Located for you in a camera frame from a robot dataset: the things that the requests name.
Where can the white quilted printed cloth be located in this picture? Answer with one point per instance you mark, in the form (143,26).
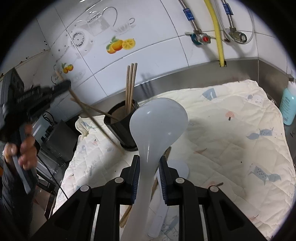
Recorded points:
(231,139)

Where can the person's left hand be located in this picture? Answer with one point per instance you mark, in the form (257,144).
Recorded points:
(29,150)

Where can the light blue soap bottle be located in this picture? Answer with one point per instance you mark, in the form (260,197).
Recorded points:
(288,104)

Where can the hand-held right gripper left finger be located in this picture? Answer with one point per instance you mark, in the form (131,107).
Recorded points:
(136,185)

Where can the slender brown chopstick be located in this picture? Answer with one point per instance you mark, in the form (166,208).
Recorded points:
(92,118)
(126,219)

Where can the white textured rice paddle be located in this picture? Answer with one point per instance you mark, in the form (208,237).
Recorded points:
(180,168)

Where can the white plastic spoon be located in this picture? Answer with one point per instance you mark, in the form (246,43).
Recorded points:
(157,120)

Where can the black box appliance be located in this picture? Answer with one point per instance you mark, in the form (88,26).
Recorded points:
(62,139)

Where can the plain steel valve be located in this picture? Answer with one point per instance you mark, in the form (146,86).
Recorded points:
(238,36)

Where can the steel valve with red knob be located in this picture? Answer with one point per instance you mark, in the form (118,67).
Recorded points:
(204,38)

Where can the thin white tube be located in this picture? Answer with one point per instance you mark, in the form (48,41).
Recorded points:
(253,25)

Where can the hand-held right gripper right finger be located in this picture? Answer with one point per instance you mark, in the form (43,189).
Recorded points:
(163,183)

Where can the black ribbed utensil holder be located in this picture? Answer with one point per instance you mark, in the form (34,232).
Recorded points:
(120,132)

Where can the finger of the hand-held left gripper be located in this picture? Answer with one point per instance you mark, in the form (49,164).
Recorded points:
(62,87)

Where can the person's left forearm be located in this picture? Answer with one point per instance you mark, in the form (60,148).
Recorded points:
(11,190)

